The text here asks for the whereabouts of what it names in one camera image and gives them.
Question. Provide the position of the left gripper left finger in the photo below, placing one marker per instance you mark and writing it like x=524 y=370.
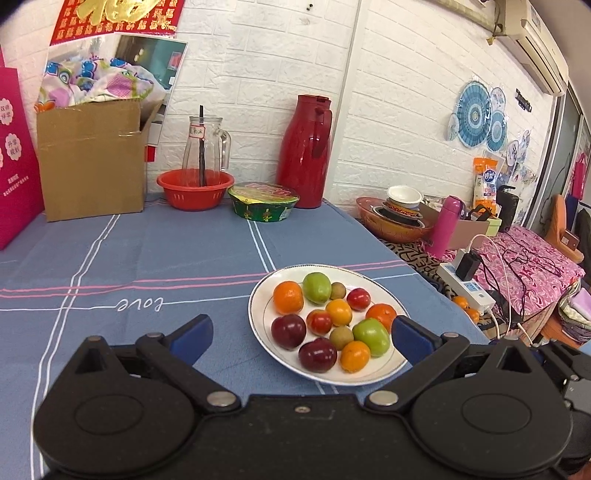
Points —
x=171 y=357

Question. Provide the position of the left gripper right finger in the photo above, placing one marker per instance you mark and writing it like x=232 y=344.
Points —
x=433 y=360

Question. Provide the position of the brown kiwi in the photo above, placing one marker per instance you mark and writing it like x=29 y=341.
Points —
x=340 y=337

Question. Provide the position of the small orange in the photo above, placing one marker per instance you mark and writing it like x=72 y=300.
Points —
x=340 y=312

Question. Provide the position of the small red-green tomato fruit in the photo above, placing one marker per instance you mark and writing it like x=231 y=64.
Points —
x=319 y=322

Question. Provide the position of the green apple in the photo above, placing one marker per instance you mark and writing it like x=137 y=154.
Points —
x=374 y=334
x=317 y=288

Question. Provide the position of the green apple on plate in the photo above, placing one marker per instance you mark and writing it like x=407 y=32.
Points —
x=374 y=334

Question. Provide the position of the orange on plate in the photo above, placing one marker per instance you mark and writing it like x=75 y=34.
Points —
x=384 y=313

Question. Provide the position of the white power strip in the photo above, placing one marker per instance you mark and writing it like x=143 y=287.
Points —
x=478 y=298

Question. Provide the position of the small red apple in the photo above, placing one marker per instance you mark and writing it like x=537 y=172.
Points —
x=359 y=299

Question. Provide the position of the black power adapter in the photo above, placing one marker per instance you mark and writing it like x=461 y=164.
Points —
x=468 y=265

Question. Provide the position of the white round plate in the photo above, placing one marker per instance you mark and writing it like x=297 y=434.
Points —
x=262 y=313

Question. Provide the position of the pink patterned cloth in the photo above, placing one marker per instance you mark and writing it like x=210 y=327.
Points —
x=525 y=268

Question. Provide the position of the small brown longan fruit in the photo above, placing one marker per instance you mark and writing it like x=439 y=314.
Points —
x=338 y=291

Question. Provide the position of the dark red plum lower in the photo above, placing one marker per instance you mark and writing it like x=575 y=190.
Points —
x=318 y=356

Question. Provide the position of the dark red plum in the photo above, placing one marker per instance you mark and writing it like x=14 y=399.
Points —
x=289 y=331
x=318 y=356

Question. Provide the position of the dark red plum upper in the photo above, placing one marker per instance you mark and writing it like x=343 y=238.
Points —
x=289 y=331

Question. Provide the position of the pink water bottle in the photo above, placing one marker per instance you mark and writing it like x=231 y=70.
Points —
x=444 y=227

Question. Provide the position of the orange-brown bowl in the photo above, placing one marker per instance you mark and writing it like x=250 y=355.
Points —
x=376 y=218

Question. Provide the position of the blue striped tablecloth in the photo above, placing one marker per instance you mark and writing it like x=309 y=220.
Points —
x=123 y=276

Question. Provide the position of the white cup in bowl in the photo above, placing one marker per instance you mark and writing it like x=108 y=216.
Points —
x=405 y=196

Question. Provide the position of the red plastic basket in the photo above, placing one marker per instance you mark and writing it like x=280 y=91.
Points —
x=194 y=198

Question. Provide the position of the black bottle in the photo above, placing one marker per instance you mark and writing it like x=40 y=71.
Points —
x=508 y=203

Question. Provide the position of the green instant noodle bowl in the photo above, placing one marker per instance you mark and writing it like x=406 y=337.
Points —
x=262 y=202

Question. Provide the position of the orange snack package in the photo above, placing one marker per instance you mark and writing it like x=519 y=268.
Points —
x=485 y=187

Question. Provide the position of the black stirrer in pitcher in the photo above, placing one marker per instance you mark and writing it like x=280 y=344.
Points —
x=201 y=152

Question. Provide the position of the cardboard box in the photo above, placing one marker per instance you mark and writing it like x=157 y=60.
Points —
x=92 y=158

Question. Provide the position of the pink shopping bag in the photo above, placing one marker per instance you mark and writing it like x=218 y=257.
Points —
x=21 y=199

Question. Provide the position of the red thermos jug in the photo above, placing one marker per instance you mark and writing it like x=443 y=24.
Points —
x=305 y=150

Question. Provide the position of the glass pitcher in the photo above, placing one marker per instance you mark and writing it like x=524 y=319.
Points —
x=217 y=145

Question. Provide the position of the colourful floral cloth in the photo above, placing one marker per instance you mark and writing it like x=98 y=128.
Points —
x=74 y=82

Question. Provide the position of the white air conditioner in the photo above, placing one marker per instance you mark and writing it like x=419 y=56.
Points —
x=518 y=26

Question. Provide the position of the blue fan wall decoration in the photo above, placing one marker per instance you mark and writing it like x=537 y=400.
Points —
x=479 y=117

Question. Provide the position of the red wall banner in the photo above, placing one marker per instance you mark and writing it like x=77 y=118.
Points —
x=80 y=19

